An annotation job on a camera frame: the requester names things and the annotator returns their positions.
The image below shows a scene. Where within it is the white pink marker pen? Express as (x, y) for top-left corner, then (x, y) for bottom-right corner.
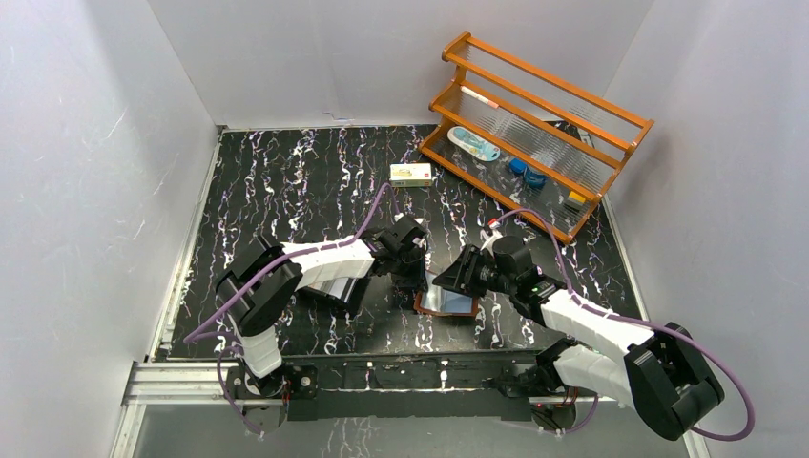
(460, 86), (499, 109)

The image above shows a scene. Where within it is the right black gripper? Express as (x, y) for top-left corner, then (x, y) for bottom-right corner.
(432, 243), (516, 300)

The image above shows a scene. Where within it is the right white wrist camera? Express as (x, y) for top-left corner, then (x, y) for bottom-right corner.
(481, 219), (503, 255)

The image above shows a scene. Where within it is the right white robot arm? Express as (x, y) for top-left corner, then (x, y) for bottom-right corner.
(433, 236), (725, 441)

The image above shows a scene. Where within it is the yellow black small block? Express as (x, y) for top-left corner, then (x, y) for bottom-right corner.
(563, 191), (588, 211)

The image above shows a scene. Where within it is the aluminium frame rail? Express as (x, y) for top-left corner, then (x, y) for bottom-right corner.
(114, 357), (713, 458)

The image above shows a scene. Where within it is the blue round cap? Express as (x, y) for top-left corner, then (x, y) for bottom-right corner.
(508, 158), (528, 176)
(523, 170), (548, 189)

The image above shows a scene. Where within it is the light blue packaged item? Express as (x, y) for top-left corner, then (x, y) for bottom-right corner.
(446, 126), (501, 162)

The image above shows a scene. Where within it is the orange wooden shelf rack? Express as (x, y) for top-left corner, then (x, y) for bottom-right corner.
(421, 31), (654, 242)

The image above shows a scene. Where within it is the small yellow white box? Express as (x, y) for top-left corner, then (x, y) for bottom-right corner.
(389, 163), (433, 188)

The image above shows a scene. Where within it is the brown leather card holder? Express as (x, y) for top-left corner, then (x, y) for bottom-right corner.
(413, 270), (479, 317)

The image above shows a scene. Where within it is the black card tray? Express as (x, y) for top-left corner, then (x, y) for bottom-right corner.
(297, 278), (371, 317)

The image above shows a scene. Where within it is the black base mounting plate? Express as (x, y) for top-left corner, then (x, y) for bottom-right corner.
(285, 349), (593, 422)

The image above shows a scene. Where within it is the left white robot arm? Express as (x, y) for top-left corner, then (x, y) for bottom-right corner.
(215, 214), (426, 397)

